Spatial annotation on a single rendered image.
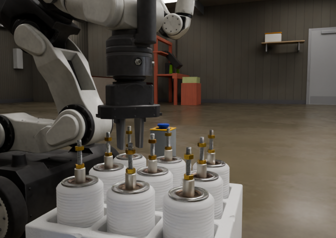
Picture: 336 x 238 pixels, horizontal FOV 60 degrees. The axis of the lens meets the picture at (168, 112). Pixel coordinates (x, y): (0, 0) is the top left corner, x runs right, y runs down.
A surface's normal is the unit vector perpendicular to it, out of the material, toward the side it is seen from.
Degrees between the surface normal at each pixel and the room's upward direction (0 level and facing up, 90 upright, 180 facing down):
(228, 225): 0
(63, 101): 90
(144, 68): 90
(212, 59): 90
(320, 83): 90
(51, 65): 114
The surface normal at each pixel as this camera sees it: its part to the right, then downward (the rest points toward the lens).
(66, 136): -0.36, 0.07
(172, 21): -0.14, 0.08
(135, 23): 0.69, 0.06
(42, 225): 0.00, -1.00
